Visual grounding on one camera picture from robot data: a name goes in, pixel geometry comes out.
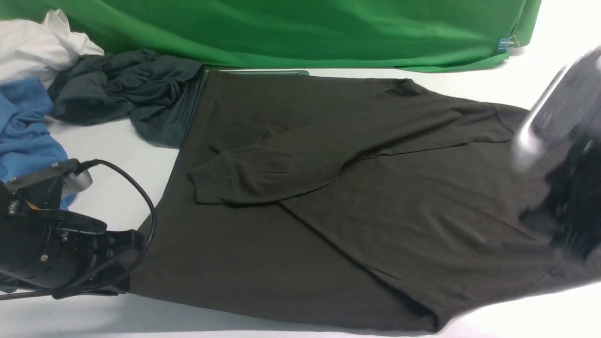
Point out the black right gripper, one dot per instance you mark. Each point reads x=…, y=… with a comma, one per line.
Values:
x=571, y=212

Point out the blue crumpled shirt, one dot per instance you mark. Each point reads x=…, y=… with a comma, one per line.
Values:
x=26, y=145

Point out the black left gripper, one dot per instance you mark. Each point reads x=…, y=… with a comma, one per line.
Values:
x=49, y=251

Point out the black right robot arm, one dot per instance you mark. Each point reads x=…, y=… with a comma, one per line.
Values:
x=568, y=111

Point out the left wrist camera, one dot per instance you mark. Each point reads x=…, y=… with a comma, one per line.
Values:
x=70, y=175

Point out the dark gray long-sleeve shirt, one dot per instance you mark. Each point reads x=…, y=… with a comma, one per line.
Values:
x=357, y=203

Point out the green backdrop cloth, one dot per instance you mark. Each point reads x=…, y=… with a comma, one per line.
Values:
x=430, y=36

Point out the metal table cable hatch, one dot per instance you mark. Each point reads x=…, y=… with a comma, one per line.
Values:
x=261, y=72

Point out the blue binder clip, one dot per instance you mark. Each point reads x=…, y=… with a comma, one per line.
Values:
x=506, y=43

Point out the dark teal crumpled shirt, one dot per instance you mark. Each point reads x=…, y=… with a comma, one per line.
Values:
x=156, y=92

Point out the white crumpled cloth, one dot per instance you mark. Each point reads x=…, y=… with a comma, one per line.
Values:
x=42, y=50

